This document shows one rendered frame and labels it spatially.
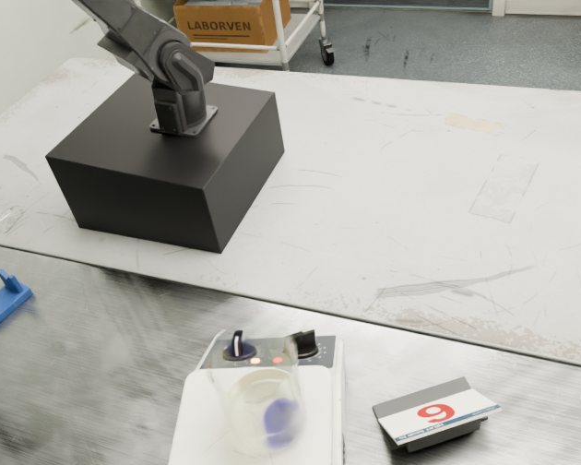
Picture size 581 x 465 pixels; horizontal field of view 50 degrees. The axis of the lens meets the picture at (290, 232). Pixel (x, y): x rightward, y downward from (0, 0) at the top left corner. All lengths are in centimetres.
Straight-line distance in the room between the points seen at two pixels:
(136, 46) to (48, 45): 178
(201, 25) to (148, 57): 207
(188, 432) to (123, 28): 40
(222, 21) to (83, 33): 55
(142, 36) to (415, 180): 37
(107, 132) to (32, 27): 163
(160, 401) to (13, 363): 18
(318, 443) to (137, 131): 46
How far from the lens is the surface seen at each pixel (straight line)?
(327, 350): 57
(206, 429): 50
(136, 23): 69
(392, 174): 82
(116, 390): 66
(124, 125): 81
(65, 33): 253
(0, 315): 78
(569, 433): 60
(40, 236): 87
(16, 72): 236
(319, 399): 49
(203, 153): 74
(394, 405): 59
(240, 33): 270
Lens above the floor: 140
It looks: 42 degrees down
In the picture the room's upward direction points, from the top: 10 degrees counter-clockwise
